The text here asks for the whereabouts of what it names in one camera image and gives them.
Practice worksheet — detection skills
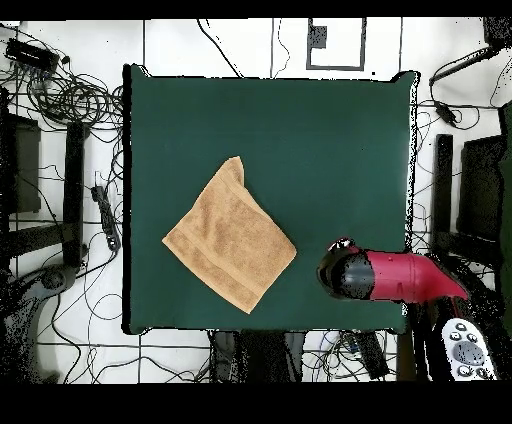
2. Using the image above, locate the tan terry towel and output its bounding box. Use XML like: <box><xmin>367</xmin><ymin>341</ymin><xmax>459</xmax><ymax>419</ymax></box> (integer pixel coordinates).
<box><xmin>161</xmin><ymin>155</ymin><xmax>298</xmax><ymax>315</ymax></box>

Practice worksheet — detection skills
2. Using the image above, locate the dark green table cloth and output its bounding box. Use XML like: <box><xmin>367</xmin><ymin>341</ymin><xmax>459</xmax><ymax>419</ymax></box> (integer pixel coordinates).
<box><xmin>122</xmin><ymin>63</ymin><xmax>420</xmax><ymax>336</ymax></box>

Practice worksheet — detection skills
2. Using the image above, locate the black power strip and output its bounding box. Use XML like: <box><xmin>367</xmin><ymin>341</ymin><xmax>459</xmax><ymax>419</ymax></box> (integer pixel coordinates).
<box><xmin>90</xmin><ymin>184</ymin><xmax>122</xmax><ymax>252</ymax></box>

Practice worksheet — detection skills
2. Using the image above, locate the black stand bar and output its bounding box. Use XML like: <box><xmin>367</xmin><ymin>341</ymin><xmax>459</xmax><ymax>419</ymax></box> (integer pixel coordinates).
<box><xmin>429</xmin><ymin>133</ymin><xmax>455</xmax><ymax>259</ymax></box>
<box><xmin>62</xmin><ymin>121</ymin><xmax>90</xmax><ymax>268</ymax></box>

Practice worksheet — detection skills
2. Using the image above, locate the black power brick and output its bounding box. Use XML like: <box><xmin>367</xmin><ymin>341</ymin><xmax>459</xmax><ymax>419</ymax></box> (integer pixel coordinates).
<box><xmin>353</xmin><ymin>330</ymin><xmax>390</xmax><ymax>380</ymax></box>

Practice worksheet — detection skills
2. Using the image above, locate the black power adapter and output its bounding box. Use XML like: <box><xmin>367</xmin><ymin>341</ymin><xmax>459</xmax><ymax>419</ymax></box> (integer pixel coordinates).
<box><xmin>433</xmin><ymin>99</ymin><xmax>460</xmax><ymax>128</ymax></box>

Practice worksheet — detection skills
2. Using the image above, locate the dark square case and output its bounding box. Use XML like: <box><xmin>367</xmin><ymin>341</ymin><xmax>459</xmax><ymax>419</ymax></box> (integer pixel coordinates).
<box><xmin>456</xmin><ymin>135</ymin><xmax>506</xmax><ymax>242</ymax></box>
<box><xmin>0</xmin><ymin>113</ymin><xmax>42</xmax><ymax>216</ymax></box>

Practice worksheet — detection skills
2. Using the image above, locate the black rod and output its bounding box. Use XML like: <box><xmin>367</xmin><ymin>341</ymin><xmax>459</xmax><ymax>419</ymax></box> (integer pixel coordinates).
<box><xmin>428</xmin><ymin>45</ymin><xmax>501</xmax><ymax>87</ymax></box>

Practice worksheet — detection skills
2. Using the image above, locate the black electronics box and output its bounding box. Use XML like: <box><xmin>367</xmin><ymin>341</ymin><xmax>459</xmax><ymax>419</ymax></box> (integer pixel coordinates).
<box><xmin>5</xmin><ymin>37</ymin><xmax>60</xmax><ymax>74</ymax></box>

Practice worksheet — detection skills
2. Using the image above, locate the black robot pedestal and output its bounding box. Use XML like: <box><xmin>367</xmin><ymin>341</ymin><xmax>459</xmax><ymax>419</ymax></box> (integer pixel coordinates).
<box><xmin>209</xmin><ymin>329</ymin><xmax>307</xmax><ymax>383</ymax></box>

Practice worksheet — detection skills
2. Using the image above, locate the long black cable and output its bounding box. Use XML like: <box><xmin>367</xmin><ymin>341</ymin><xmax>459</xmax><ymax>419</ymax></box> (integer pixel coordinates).
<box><xmin>195</xmin><ymin>17</ymin><xmax>244</xmax><ymax>79</ymax></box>

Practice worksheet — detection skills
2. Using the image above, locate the tangled black cable bundle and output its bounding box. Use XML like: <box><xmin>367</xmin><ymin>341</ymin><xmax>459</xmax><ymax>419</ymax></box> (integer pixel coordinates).
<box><xmin>0</xmin><ymin>23</ymin><xmax>125</xmax><ymax>134</ymax></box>
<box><xmin>302</xmin><ymin>329</ymin><xmax>399</xmax><ymax>381</ymax></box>

